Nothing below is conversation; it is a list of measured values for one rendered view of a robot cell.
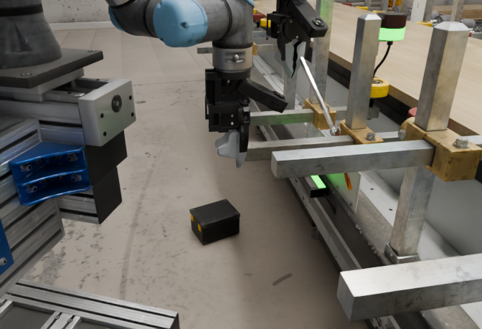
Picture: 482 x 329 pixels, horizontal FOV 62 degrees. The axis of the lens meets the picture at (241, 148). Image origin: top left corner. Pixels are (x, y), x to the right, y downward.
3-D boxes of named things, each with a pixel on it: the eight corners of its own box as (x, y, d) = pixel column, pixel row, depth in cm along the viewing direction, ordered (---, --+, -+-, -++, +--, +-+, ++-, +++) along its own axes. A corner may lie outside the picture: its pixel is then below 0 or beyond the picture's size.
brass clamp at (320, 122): (315, 130, 108) (316, 112, 105) (300, 113, 120) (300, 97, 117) (336, 129, 109) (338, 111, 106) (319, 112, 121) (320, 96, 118)
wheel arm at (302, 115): (227, 131, 107) (227, 116, 105) (224, 126, 110) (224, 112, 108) (378, 120, 114) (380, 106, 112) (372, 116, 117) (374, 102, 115)
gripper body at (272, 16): (289, 35, 103) (292, -15, 98) (310, 40, 97) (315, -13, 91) (265, 37, 100) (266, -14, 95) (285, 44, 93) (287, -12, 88)
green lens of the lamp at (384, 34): (381, 41, 80) (383, 29, 79) (368, 35, 85) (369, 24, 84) (409, 39, 81) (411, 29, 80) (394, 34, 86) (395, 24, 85)
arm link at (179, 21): (138, 44, 66) (186, 36, 74) (186, 53, 60) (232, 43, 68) (133, -7, 63) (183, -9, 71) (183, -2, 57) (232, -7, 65)
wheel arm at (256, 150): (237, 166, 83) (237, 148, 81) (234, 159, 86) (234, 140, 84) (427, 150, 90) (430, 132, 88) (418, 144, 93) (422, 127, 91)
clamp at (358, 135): (358, 164, 84) (362, 142, 82) (334, 138, 96) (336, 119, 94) (384, 162, 85) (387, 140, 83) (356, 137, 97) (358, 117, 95)
